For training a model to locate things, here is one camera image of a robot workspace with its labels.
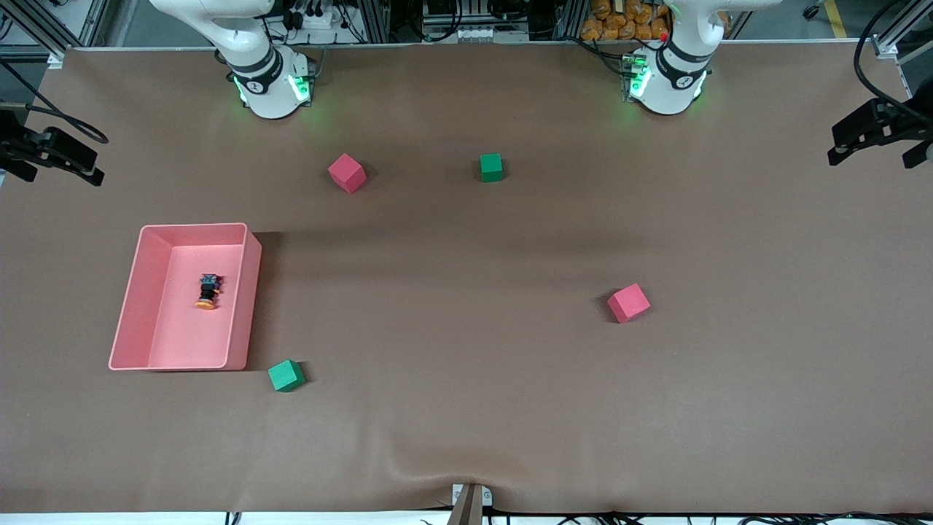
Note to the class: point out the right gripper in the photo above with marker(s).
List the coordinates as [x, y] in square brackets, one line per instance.
[28, 146]

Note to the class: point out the orange capped push button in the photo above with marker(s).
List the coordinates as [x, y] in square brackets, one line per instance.
[208, 295]

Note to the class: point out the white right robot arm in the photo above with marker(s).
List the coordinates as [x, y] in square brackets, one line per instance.
[266, 95]

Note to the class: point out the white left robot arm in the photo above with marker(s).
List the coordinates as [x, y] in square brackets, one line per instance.
[667, 91]

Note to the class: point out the pink plastic bin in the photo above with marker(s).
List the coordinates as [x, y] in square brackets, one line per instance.
[182, 335]

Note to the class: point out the orange netted fruit bag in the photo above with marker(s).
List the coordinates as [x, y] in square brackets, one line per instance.
[619, 25]

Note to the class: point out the pink foam cube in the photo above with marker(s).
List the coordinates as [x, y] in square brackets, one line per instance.
[628, 303]
[346, 173]

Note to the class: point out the white power strip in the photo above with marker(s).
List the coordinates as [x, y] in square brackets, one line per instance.
[321, 20]

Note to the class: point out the green foam cube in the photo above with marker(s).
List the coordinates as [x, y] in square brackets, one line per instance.
[490, 168]
[284, 376]

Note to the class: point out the brown table cover sheet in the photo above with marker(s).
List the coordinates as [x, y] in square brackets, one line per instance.
[466, 401]

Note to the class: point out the aluminium frame profile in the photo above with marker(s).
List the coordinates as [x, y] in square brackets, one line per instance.
[29, 22]
[893, 40]

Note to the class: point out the grey metal clamp bracket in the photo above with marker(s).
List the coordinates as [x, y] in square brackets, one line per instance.
[458, 496]

